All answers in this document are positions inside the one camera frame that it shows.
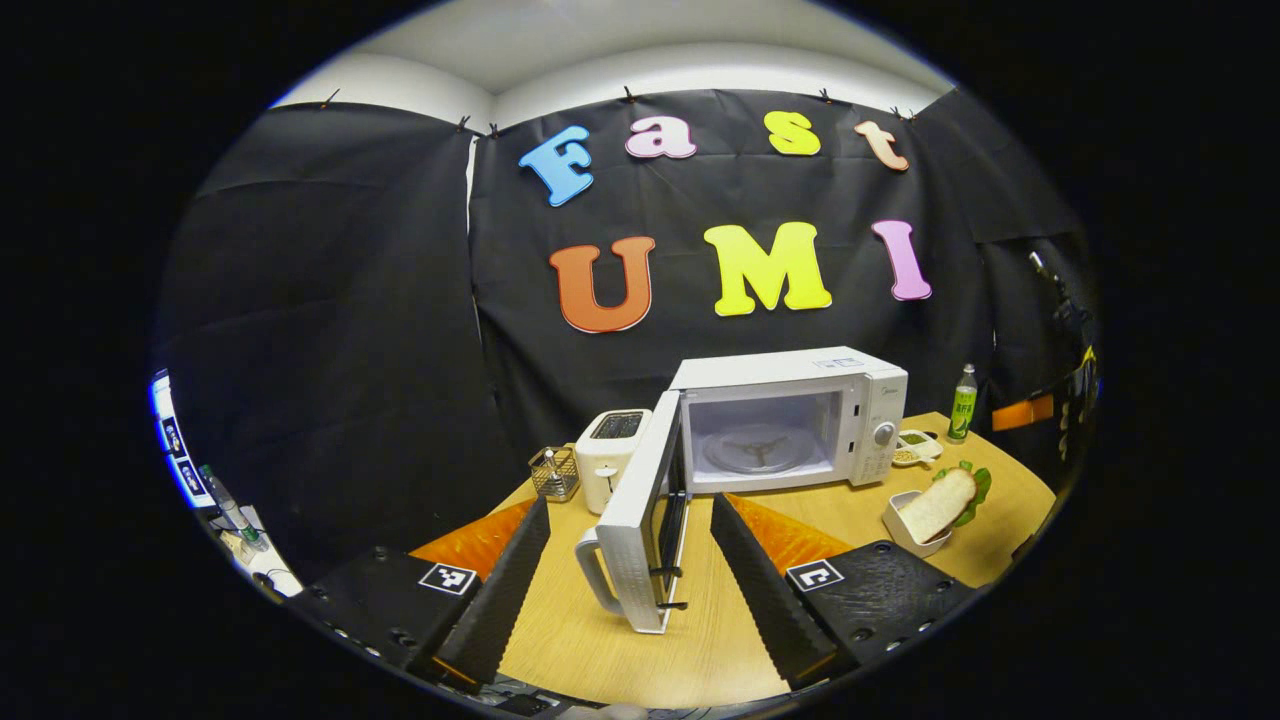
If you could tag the white divided condiment dish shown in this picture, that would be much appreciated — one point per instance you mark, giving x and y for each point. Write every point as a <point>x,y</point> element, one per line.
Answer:
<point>915,448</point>

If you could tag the white toaster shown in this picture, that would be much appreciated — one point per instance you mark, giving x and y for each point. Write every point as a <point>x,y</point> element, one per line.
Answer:
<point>605,460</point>

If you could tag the white food tray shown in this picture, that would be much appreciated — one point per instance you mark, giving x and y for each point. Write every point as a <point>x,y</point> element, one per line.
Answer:
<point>900,530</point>

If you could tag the green drink bottle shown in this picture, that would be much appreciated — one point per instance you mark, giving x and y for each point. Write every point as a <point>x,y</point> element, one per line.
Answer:
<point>963,405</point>

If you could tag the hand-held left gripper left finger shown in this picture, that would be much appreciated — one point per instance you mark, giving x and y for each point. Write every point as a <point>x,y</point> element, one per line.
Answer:
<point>500,590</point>

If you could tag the clear plastic bottle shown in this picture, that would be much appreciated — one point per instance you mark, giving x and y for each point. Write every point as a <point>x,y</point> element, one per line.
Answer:
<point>232,512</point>

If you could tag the white microwave oven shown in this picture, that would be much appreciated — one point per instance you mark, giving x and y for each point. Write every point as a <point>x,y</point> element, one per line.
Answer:
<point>780,365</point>

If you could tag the black backdrop cloth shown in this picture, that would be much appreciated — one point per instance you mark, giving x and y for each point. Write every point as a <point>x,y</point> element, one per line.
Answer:
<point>330,330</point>

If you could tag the bread and lettuce sandwich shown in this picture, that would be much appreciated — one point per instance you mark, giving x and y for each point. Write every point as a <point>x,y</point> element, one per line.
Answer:
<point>938,505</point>

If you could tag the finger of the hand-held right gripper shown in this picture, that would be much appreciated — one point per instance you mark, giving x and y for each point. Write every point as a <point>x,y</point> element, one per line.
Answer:
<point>1022,413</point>

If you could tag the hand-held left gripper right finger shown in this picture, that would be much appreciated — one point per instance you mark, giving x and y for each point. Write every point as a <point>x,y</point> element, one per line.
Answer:
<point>760,590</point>

